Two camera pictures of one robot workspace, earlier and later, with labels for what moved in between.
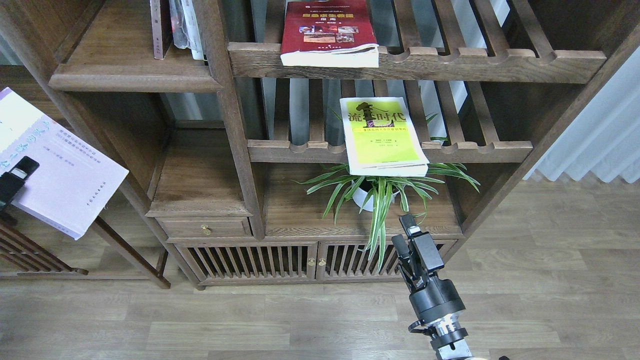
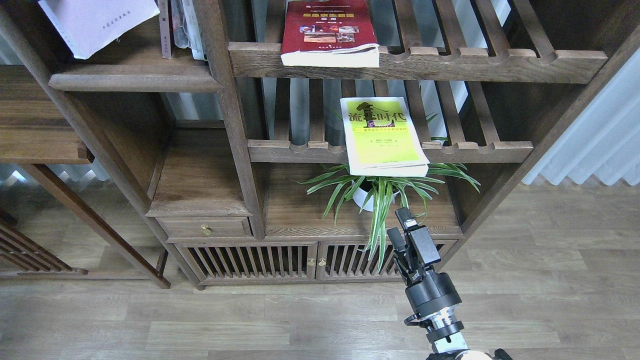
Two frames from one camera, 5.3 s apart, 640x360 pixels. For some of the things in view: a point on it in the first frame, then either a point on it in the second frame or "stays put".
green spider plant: x=385 y=195 stays put
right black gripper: x=432 y=298 stays put
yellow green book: x=381 y=139 stays put
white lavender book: x=74 y=179 → x=88 y=27
